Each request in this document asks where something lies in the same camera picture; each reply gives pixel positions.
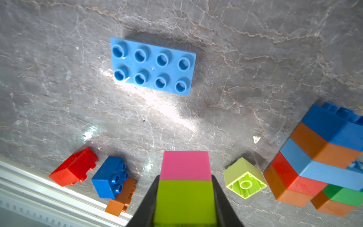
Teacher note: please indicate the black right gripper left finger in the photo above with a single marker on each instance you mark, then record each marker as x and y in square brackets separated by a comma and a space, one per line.
[145, 212]

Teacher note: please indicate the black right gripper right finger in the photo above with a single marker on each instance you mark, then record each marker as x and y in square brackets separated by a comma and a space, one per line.
[226, 216]

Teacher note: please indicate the lime green lego brick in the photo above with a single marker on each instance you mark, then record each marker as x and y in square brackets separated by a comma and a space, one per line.
[185, 204]

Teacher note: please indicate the orange lego brick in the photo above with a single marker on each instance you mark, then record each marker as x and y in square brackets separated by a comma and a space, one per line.
[122, 201]
[281, 193]
[318, 149]

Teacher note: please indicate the pink lego brick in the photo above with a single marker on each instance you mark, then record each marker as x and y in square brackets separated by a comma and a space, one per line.
[186, 166]

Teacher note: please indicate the light blue long lego brick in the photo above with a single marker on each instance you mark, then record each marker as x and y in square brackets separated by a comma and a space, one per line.
[351, 177]

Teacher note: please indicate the light blue long brick studs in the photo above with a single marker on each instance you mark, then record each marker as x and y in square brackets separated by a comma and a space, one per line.
[153, 67]

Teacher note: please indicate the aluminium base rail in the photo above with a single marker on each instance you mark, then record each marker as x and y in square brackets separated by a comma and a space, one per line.
[34, 200]

